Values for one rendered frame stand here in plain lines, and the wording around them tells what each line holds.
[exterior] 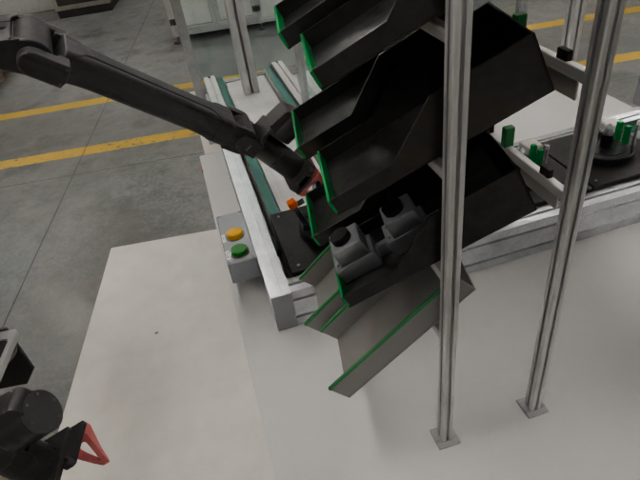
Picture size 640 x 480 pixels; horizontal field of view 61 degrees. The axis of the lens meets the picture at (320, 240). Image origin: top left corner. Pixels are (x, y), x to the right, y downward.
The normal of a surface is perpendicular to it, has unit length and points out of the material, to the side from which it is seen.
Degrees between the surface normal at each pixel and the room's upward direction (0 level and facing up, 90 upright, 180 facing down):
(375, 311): 45
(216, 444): 0
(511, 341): 0
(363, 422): 0
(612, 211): 90
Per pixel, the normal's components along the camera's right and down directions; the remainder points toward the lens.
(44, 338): -0.12, -0.78
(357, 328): -0.79, -0.44
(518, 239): 0.28, 0.56
